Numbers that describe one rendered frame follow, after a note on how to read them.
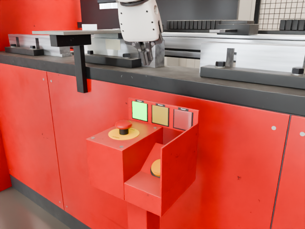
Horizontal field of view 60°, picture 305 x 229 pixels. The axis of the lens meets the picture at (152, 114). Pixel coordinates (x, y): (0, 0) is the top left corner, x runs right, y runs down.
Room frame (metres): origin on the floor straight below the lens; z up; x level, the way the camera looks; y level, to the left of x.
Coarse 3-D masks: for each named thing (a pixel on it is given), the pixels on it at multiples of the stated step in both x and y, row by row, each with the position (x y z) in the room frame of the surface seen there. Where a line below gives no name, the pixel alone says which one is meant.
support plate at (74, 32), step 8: (32, 32) 0.95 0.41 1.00; (40, 32) 0.92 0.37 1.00; (48, 32) 0.89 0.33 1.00; (56, 32) 0.86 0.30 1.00; (64, 32) 0.84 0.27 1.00; (72, 32) 0.87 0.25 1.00; (80, 32) 0.89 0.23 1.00; (88, 32) 0.92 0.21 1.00; (96, 32) 0.94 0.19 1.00; (104, 32) 0.97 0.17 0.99; (112, 32) 1.00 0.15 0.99; (120, 32) 1.04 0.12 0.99
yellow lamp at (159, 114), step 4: (152, 108) 0.62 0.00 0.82; (156, 108) 0.62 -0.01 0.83; (160, 108) 0.61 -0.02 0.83; (164, 108) 0.60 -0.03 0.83; (152, 112) 0.62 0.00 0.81; (156, 112) 0.62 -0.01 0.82; (160, 112) 0.61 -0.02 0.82; (164, 112) 0.60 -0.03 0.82; (152, 116) 0.62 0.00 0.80; (156, 116) 0.62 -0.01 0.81; (160, 116) 0.61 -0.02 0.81; (164, 116) 0.60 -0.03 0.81; (152, 120) 0.62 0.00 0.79; (156, 120) 0.62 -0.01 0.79; (160, 120) 0.61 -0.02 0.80; (164, 120) 0.60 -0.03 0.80; (164, 124) 0.60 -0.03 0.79
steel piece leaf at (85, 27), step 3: (84, 24) 1.06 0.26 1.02; (87, 24) 1.05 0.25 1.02; (90, 24) 1.04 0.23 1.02; (93, 24) 1.03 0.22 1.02; (96, 24) 1.02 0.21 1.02; (84, 27) 1.06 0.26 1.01; (87, 27) 1.05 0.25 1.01; (90, 27) 1.04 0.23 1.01; (93, 27) 1.03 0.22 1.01; (96, 27) 1.02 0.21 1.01
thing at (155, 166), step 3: (159, 159) 0.53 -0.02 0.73; (153, 162) 0.53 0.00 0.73; (156, 162) 0.52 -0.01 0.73; (159, 162) 0.52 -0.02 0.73; (153, 165) 0.52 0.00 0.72; (156, 165) 0.52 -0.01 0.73; (159, 165) 0.51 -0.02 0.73; (153, 168) 0.51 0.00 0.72; (156, 168) 0.51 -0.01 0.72; (159, 168) 0.51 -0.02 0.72; (153, 171) 0.51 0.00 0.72; (156, 171) 0.50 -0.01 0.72; (159, 171) 0.50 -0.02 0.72; (156, 174) 0.50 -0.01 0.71; (159, 174) 0.50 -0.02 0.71
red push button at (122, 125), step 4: (120, 120) 0.58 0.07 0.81; (124, 120) 0.58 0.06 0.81; (116, 124) 0.56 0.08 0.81; (120, 124) 0.55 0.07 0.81; (124, 124) 0.55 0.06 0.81; (128, 124) 0.56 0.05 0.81; (132, 124) 0.57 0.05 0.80; (120, 128) 0.55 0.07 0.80; (124, 128) 0.55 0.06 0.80; (128, 128) 0.56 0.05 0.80; (120, 132) 0.56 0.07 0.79; (124, 132) 0.56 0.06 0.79
